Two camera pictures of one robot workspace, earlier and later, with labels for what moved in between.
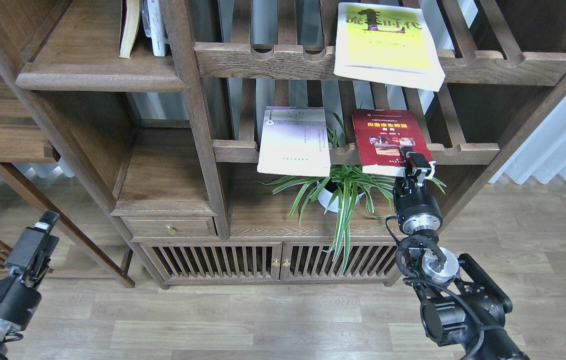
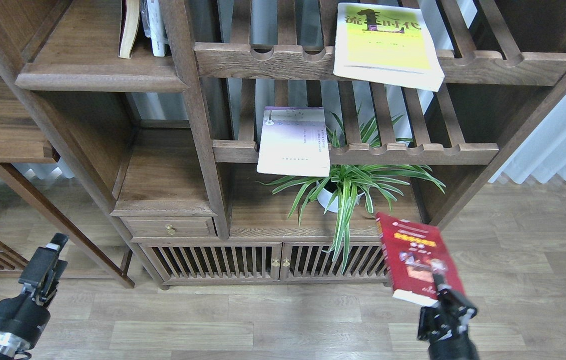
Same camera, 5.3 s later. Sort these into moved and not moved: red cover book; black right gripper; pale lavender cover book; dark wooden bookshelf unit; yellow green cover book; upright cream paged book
Moved: black right gripper; red cover book
Not moved: upright cream paged book; pale lavender cover book; yellow green cover book; dark wooden bookshelf unit
